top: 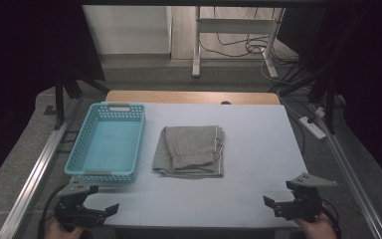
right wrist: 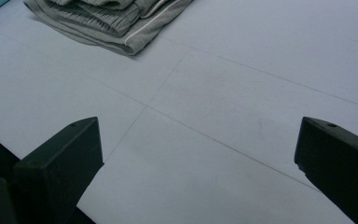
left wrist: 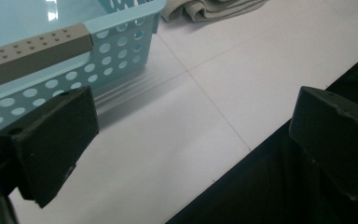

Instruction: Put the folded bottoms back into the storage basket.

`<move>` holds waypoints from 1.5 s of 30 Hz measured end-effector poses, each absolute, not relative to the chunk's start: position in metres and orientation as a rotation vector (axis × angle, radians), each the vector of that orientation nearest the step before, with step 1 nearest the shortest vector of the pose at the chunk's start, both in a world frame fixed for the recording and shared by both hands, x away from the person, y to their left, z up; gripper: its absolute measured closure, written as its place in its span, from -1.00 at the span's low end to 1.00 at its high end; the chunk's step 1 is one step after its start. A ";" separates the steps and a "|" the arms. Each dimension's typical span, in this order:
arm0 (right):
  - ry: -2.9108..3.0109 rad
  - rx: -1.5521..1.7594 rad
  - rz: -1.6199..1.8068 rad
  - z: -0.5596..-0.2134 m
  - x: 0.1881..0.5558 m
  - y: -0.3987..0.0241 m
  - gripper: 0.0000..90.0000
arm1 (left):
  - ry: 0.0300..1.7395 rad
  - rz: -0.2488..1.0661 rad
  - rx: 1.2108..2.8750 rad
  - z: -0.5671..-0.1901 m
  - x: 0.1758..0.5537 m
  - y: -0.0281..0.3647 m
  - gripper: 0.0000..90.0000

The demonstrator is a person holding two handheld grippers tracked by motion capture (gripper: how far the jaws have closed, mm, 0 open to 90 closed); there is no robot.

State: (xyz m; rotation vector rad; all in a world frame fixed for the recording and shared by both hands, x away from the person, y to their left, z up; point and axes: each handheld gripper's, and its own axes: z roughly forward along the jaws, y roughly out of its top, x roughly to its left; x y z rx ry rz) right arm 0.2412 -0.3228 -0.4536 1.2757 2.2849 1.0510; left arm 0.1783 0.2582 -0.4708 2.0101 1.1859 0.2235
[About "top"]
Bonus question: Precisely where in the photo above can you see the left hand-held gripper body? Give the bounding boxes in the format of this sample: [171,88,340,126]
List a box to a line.
[53,179,109,232]

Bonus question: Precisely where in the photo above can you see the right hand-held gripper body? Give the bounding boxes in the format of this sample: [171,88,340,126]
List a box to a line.
[273,172,338,223]

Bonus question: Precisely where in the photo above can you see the blue plastic basket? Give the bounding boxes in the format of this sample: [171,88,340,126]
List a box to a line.
[63,102,146,184]

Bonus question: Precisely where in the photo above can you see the gray pants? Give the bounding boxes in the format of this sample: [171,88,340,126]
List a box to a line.
[152,124,226,180]

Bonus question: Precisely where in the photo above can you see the person's right hand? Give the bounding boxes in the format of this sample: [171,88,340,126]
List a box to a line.
[293,212,338,239]

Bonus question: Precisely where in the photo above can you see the person's left hand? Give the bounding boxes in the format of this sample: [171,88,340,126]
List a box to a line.
[44,218,85,239]

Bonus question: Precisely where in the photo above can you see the pale blue table mat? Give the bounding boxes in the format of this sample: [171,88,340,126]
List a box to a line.
[81,102,328,230]

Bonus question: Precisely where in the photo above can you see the white power strip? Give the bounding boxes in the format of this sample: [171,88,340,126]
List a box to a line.
[298,116,327,140]

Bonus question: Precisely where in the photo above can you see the black metal stand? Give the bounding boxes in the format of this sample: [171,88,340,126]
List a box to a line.
[43,64,111,131]
[272,63,346,135]

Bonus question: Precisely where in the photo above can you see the wooden table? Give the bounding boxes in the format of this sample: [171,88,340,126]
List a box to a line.
[104,90,282,106]

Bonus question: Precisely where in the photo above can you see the black curtain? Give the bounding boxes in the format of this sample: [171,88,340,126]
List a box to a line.
[277,0,382,195]
[0,0,106,194]

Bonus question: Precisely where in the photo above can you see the white cabinet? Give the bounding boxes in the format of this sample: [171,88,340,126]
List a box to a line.
[82,4,173,56]

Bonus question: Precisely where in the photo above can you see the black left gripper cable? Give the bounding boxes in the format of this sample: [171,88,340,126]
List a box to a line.
[37,183,70,239]

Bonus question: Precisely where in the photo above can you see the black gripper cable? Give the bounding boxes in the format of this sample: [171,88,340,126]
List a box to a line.
[37,183,70,239]
[320,198,342,239]

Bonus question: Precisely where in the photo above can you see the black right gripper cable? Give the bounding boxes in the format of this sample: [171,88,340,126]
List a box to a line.
[320,198,342,239]

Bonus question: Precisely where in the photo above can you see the aluminium rail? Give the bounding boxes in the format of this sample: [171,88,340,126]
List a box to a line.
[311,106,382,239]
[0,99,82,239]

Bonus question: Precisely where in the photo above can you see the black floor cable tangle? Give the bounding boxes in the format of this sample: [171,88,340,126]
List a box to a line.
[199,6,309,95]

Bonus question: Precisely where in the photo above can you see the white desk frame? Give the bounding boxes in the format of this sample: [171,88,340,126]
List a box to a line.
[192,5,287,80]

